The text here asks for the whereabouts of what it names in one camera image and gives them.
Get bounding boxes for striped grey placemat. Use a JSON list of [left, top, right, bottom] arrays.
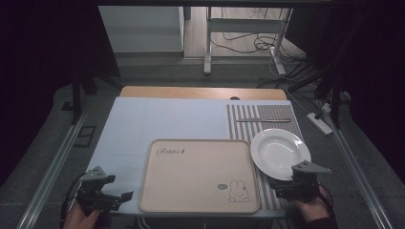
[[225, 103, 304, 211]]

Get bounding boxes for white desk frame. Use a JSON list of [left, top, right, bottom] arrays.
[[202, 6, 294, 77]]

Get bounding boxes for person's left hand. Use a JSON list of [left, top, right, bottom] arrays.
[[62, 200, 103, 229]]

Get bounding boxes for white power strip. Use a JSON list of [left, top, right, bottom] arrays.
[[306, 112, 334, 136]]

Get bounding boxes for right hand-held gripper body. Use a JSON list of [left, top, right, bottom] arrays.
[[288, 159, 332, 203]]

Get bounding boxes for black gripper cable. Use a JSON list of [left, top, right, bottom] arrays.
[[318, 185, 335, 216], [59, 172, 88, 225]]

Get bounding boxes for white cabinet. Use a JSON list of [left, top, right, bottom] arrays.
[[97, 5, 186, 54]]

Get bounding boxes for black floor cables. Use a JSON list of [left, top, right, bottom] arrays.
[[209, 7, 323, 96]]

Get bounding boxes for person's right hand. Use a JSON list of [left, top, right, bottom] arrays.
[[289, 186, 332, 223]]

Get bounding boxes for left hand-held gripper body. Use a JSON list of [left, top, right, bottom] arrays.
[[75, 165, 117, 214]]

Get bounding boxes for light blue table cover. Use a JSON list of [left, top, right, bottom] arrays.
[[84, 96, 308, 219]]

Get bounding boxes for white plate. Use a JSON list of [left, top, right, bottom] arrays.
[[249, 128, 312, 182]]

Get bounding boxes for black stand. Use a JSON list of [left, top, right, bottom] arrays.
[[70, 68, 122, 126], [286, 60, 347, 130]]

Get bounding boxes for wooden knife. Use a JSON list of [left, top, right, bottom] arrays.
[[235, 117, 292, 124]]

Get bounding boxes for beige tray with rabbit print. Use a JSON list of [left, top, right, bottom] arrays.
[[138, 138, 262, 215]]

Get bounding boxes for metal rail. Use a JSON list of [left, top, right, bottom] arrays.
[[15, 103, 94, 229], [316, 100, 394, 229]]

